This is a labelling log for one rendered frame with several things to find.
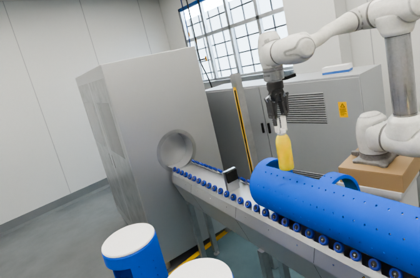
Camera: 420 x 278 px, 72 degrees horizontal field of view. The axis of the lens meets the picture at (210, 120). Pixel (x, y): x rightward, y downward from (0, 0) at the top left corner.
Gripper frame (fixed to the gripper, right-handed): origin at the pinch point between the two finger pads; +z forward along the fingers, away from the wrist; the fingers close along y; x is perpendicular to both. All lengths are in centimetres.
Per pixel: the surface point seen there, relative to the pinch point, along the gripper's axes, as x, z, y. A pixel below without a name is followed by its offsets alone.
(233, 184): -64, 52, -10
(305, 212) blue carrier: 12.4, 37.6, 4.8
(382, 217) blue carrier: 44, 29, 2
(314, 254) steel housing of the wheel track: 12, 60, 3
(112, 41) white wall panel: -479, -105, -68
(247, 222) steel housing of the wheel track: -36, 64, 3
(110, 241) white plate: -58, 48, 76
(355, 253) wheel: 32, 51, 1
